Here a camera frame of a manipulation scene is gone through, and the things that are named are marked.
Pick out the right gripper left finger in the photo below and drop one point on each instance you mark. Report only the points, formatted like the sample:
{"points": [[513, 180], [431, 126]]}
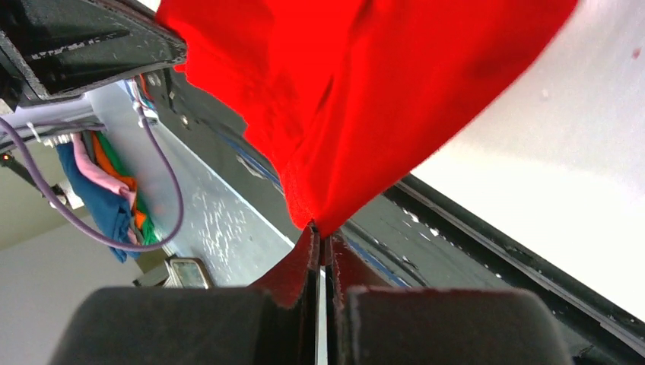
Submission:
{"points": [[274, 320]]}

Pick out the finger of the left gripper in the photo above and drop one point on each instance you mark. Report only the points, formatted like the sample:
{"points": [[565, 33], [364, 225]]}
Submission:
{"points": [[54, 51]]}

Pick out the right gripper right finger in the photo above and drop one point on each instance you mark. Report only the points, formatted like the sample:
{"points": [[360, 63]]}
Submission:
{"points": [[371, 322]]}

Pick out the red t-shirt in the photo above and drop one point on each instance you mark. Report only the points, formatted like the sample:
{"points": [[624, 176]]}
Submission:
{"points": [[344, 98]]}

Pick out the small display device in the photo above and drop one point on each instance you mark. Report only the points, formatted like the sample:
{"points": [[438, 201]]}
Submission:
{"points": [[176, 272]]}

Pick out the colourful clothes pile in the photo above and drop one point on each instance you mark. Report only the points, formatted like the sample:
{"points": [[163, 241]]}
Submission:
{"points": [[100, 193]]}

